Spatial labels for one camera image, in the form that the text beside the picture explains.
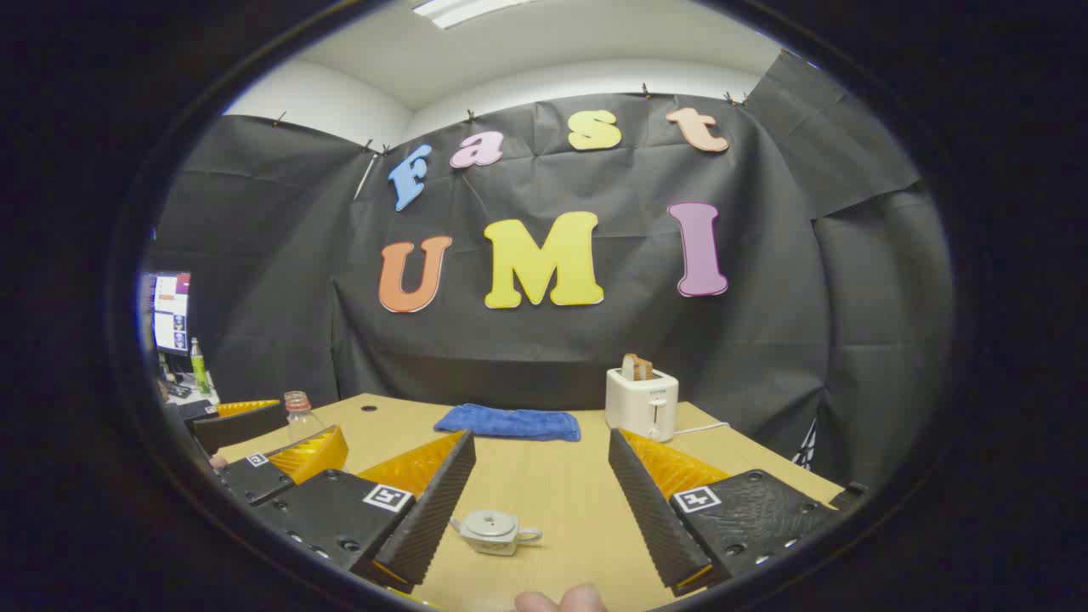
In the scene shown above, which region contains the white teacup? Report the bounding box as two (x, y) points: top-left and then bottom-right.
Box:
(450, 510), (543, 558)

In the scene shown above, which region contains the blue towel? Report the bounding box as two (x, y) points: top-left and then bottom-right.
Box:
(433, 404), (582, 443)

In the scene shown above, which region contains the clear plastic water bottle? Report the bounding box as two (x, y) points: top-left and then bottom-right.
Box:
(285, 391), (329, 444)

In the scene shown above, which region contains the black backdrop cloth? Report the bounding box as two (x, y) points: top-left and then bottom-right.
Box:
(144, 49), (957, 494)

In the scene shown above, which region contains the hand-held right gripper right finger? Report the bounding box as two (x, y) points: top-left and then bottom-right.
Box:
(608, 428), (870, 598)

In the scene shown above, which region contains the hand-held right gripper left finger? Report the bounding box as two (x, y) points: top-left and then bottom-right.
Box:
(253, 429), (477, 594)

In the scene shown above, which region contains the white toaster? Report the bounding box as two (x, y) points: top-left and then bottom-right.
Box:
(605, 367), (680, 443)

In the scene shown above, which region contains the computer monitor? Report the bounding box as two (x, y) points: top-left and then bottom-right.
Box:
(151, 270), (193, 356)

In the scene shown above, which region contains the ceiling light panel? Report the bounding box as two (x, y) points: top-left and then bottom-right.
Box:
(412, 0), (536, 31)

